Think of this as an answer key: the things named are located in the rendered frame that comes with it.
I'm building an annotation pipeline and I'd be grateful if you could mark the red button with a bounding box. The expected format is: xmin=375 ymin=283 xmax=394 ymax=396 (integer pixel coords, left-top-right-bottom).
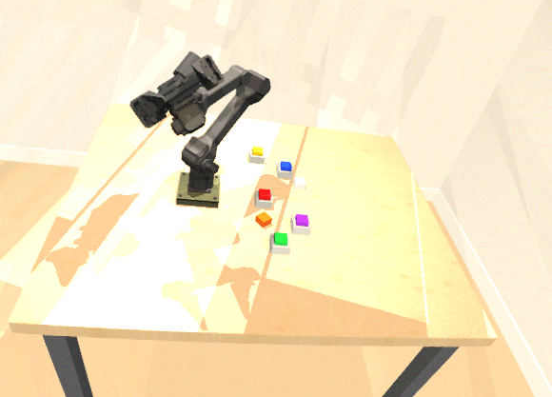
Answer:
xmin=254 ymin=189 xmax=273 ymax=208

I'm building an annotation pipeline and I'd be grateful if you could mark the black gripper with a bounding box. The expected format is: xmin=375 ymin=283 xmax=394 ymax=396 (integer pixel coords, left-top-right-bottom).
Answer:
xmin=129 ymin=55 xmax=224 ymax=129

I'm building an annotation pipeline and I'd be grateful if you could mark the orange block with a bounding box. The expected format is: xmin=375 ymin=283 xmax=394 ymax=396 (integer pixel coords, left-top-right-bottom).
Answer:
xmin=255 ymin=212 xmax=272 ymax=228

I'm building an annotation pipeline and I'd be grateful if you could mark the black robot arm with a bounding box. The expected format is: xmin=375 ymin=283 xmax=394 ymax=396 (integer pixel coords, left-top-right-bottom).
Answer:
xmin=165 ymin=51 xmax=271 ymax=193

